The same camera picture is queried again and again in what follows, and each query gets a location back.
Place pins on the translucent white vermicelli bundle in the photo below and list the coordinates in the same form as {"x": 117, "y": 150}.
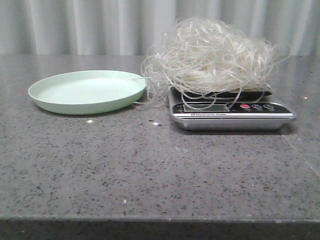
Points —
{"x": 201, "y": 58}

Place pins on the silver black kitchen scale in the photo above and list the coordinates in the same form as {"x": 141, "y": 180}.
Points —
{"x": 247, "y": 111}

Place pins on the light green round plate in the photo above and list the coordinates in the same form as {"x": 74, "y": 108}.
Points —
{"x": 87, "y": 92}

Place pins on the white pleated curtain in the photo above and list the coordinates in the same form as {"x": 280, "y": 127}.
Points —
{"x": 129, "y": 27}

